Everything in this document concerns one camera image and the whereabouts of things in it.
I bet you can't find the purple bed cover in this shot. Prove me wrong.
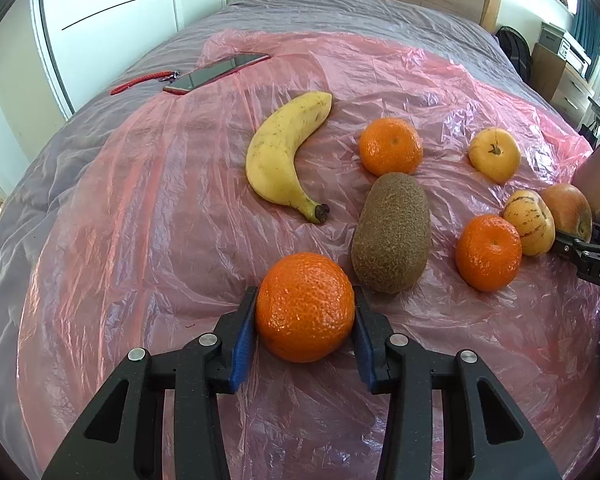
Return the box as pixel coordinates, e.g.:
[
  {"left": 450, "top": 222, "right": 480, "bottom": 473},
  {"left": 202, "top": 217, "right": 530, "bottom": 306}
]
[{"left": 0, "top": 0, "right": 581, "bottom": 480}]

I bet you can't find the white wardrobe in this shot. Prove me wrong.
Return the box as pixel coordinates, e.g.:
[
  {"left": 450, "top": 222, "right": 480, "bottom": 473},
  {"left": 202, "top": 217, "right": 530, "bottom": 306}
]
[{"left": 31, "top": 0, "right": 226, "bottom": 117}]

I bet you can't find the teal curtain right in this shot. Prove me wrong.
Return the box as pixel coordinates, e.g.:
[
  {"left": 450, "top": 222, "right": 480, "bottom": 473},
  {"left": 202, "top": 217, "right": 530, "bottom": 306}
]
[{"left": 570, "top": 0, "right": 600, "bottom": 79}]

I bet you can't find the red phone lanyard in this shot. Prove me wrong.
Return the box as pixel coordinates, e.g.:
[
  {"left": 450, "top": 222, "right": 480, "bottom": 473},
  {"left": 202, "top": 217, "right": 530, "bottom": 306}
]
[{"left": 109, "top": 69, "right": 182, "bottom": 97}]

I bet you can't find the red green apple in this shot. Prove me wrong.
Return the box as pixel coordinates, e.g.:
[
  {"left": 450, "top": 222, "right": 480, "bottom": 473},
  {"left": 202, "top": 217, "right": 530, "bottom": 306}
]
[{"left": 541, "top": 183, "right": 593, "bottom": 243}]

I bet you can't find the smartphone red case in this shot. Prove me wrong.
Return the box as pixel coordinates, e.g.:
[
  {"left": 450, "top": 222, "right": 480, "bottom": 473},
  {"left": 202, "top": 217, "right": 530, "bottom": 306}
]
[{"left": 163, "top": 53, "right": 271, "bottom": 96}]

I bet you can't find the yellow apple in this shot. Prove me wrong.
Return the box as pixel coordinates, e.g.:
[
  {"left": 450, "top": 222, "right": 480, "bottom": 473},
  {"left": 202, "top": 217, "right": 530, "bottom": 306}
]
[{"left": 468, "top": 128, "right": 521, "bottom": 184}]

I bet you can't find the pink plastic sheet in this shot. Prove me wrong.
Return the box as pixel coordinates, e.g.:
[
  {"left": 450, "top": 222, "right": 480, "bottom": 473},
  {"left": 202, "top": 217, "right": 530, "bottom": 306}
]
[{"left": 17, "top": 30, "right": 600, "bottom": 478}]

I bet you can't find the grey printer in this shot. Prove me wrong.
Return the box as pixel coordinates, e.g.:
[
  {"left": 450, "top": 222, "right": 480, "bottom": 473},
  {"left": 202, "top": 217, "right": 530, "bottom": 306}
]
[{"left": 539, "top": 22, "right": 591, "bottom": 78}]

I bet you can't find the mandarin orange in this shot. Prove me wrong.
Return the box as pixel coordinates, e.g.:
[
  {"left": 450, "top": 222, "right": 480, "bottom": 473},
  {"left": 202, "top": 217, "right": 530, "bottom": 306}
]
[
  {"left": 455, "top": 214, "right": 522, "bottom": 292},
  {"left": 256, "top": 252, "right": 355, "bottom": 363},
  {"left": 358, "top": 117, "right": 424, "bottom": 177}
]

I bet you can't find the striped pepino melon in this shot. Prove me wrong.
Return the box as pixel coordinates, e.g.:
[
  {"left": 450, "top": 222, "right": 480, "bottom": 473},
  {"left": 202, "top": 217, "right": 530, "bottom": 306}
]
[{"left": 502, "top": 190, "right": 555, "bottom": 257}]

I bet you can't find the black backpack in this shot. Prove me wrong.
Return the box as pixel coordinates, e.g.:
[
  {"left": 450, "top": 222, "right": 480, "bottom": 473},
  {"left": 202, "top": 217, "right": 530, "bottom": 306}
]
[{"left": 495, "top": 26, "right": 532, "bottom": 84}]

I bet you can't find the kiwi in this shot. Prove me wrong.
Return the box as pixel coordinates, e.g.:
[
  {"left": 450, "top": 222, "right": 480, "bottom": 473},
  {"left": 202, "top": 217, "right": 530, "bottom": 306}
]
[{"left": 351, "top": 172, "right": 431, "bottom": 295}]

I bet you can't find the wooden drawer cabinet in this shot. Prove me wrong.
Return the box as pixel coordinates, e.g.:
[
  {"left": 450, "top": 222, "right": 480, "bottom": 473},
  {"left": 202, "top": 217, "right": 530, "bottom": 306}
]
[{"left": 529, "top": 42, "right": 594, "bottom": 130}]

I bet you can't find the yellow banana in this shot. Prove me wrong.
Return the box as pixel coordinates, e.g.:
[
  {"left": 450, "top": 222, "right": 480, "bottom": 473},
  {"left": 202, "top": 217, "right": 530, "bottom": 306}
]
[{"left": 246, "top": 91, "right": 332, "bottom": 224}]

